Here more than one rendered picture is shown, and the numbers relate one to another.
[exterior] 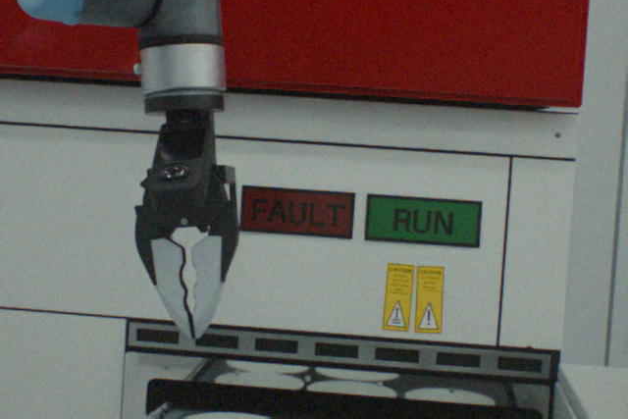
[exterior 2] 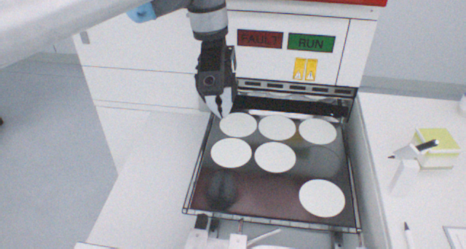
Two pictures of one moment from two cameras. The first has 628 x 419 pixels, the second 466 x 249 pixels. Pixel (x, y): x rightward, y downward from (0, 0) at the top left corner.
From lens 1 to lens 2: 57 cm
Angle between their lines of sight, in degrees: 37
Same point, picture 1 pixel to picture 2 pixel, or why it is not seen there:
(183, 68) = (208, 23)
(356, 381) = (282, 96)
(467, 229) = (328, 46)
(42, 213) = (159, 39)
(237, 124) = (234, 4)
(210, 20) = not seen: outside the picture
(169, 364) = not seen: hidden behind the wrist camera
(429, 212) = (313, 40)
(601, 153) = not seen: outside the picture
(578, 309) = not seen: outside the picture
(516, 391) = (340, 100)
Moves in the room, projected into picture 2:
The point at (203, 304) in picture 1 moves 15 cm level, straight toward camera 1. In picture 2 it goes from (225, 110) to (226, 161)
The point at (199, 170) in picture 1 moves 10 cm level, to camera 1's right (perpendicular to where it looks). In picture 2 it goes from (220, 79) to (274, 81)
